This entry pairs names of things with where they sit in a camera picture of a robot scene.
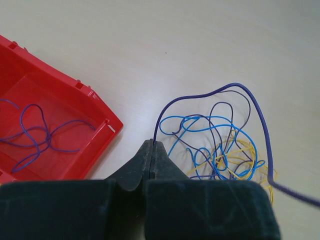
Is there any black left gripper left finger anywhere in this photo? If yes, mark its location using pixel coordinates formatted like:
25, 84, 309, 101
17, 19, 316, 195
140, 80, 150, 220
0, 139, 153, 240

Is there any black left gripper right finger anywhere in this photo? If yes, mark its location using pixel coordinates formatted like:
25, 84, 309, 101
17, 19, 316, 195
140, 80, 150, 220
143, 141, 281, 240

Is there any coloured wire bundle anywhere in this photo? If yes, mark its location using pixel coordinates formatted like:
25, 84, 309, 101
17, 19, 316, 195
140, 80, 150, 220
159, 89, 278, 205

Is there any thick dark purple wire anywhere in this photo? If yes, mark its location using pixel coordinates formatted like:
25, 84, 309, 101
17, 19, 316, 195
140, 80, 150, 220
153, 82, 320, 208

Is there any red plastic bin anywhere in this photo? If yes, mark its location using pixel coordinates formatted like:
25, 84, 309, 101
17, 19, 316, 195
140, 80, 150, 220
0, 37, 123, 184

